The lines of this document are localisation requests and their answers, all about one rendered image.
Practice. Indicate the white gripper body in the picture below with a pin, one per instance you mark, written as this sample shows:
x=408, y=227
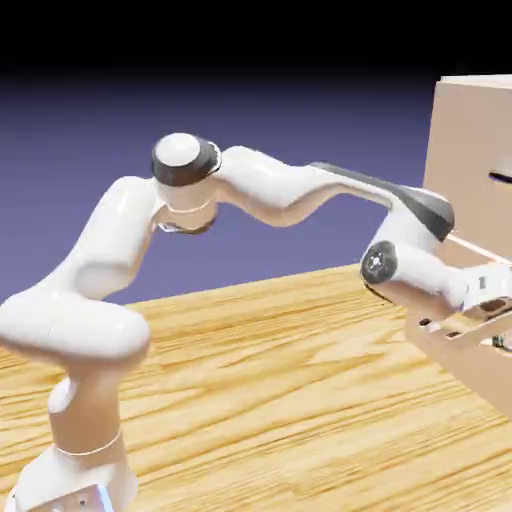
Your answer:
x=464, y=326

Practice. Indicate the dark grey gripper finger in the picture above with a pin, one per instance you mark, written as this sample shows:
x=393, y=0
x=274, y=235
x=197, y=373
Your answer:
x=498, y=341

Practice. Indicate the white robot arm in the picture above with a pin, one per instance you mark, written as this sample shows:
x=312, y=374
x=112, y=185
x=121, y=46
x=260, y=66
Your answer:
x=256, y=188

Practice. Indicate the light wood cabinet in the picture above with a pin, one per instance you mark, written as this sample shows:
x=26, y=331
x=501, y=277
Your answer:
x=468, y=120

